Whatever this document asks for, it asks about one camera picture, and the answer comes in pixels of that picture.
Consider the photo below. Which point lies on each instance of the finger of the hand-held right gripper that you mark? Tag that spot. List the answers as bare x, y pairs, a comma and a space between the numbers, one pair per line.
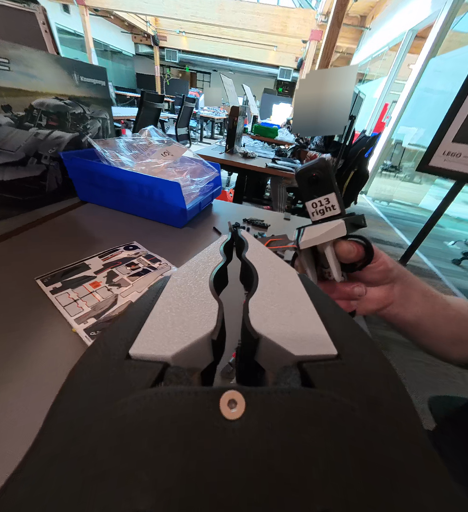
322, 234

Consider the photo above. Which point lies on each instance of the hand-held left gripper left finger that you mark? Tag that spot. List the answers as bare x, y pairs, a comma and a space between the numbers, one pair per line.
178, 316

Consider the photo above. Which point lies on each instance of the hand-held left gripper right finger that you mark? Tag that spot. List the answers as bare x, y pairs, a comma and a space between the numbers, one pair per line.
290, 316

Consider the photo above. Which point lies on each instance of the person's right forearm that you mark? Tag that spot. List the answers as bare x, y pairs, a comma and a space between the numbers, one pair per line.
450, 332

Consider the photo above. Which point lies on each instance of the toy car set box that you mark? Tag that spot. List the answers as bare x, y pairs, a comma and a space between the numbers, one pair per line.
38, 120

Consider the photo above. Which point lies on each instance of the person's right hand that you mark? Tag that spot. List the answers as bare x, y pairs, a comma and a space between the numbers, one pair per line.
378, 288

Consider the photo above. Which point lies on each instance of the black backpack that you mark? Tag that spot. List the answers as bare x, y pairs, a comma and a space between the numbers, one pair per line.
358, 168

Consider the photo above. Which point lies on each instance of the pile of black pins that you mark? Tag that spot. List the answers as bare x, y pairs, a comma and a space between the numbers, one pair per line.
256, 222

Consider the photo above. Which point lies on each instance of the wooden office table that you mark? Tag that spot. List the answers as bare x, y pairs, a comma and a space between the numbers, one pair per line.
250, 164

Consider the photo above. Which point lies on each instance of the green plastic bin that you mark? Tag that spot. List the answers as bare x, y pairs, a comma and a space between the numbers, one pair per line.
266, 131

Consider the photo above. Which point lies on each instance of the sticker sheet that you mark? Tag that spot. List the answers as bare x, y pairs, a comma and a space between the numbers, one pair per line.
98, 288

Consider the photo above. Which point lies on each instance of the orange floor bin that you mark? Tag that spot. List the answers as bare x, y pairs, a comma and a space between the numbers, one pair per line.
226, 196

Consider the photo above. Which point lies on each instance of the black upright box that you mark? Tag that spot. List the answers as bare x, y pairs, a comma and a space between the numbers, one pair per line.
236, 128

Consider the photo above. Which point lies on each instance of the white board easel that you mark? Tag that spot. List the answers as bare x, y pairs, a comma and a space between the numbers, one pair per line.
250, 100
229, 90

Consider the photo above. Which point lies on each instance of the blue plastic bin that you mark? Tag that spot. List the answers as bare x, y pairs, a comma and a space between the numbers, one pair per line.
138, 200

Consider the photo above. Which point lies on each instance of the black framed marker sign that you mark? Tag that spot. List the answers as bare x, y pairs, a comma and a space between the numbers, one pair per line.
454, 160

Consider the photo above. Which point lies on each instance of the crumpled clear plastic bags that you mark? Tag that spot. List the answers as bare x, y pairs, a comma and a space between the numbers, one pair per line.
150, 160

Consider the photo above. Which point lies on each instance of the brown flight case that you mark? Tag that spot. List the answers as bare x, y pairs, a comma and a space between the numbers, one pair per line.
10, 24

